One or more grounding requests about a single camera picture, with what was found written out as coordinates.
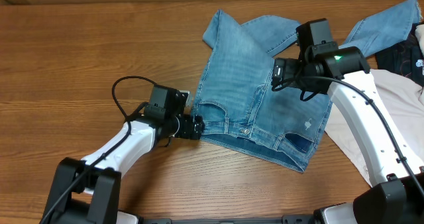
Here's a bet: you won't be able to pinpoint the light blue denim jeans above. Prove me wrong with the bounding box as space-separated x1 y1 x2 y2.
191 0 423 174

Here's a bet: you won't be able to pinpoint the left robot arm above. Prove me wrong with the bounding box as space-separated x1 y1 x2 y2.
41 114 205 224

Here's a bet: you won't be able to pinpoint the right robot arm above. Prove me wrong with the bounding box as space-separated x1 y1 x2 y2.
272 46 423 223

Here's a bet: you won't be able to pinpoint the beige cloth garment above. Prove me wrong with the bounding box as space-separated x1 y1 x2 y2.
325 70 423 182

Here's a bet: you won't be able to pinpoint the dark navy printed garment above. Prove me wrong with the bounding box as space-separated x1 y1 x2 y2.
376 23 423 86

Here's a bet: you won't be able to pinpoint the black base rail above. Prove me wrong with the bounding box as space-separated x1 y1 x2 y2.
116 211 321 224

